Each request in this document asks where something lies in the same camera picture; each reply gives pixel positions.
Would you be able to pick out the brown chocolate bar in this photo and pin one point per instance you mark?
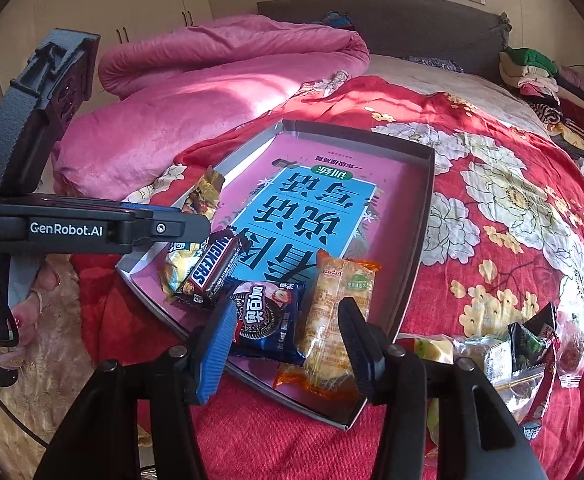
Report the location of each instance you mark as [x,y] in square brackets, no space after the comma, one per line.
[212,267]

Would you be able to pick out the orange pastry packet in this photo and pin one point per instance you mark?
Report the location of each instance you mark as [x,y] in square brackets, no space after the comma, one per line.
[322,310]

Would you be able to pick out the tan plush toy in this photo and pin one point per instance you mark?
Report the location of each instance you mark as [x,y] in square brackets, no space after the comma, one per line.
[62,350]

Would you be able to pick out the pink quilt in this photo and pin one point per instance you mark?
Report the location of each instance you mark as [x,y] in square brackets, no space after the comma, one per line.
[197,75]

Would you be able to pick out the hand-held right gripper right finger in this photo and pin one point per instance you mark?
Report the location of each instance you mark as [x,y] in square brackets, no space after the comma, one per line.
[356,355]

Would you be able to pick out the clear plastic packet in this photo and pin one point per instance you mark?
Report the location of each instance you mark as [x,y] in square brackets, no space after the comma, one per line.
[519,400]

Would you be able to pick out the clear packet brown sweet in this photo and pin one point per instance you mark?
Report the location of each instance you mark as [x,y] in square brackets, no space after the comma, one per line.
[571,350]

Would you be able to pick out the person's left hand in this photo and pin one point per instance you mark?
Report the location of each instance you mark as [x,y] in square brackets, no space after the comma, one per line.
[47,279]

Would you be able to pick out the patterned purple cloth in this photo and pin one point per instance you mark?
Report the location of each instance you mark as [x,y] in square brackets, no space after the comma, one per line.
[434,64]

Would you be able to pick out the pile of folded clothes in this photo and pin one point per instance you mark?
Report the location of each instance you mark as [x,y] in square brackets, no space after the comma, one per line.
[561,95]

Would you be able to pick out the pink box lid tray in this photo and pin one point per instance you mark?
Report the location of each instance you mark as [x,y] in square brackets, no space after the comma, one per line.
[322,160]

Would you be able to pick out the blue purple cloth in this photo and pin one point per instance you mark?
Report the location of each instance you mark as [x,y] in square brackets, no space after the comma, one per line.
[334,19]

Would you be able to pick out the grey bed headboard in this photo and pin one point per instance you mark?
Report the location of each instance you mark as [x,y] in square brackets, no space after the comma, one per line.
[396,25]

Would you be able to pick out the light green cake packet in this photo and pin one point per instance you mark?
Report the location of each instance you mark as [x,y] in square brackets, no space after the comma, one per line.
[431,350]

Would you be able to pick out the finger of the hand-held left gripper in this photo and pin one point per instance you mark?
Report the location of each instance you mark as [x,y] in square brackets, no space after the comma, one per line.
[172,229]
[139,207]

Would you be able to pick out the dark green snack packet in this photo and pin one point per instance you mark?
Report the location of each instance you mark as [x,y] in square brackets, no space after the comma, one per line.
[531,340]

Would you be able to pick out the yellow snack packet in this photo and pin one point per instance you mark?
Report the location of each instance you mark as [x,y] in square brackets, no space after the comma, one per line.
[206,195]

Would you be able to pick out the clear crispy rice packet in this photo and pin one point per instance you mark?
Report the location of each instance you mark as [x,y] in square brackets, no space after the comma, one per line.
[481,357]

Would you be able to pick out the dark blue cookie packet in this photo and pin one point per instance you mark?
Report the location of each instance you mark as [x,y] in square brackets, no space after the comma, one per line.
[267,320]

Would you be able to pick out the cream wardrobe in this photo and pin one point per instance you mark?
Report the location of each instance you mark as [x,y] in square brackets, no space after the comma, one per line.
[122,0]

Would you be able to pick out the red floral blanket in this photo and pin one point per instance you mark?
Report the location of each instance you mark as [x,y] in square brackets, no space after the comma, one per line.
[272,437]

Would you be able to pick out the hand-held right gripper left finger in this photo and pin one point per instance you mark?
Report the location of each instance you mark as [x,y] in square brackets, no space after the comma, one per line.
[217,360]

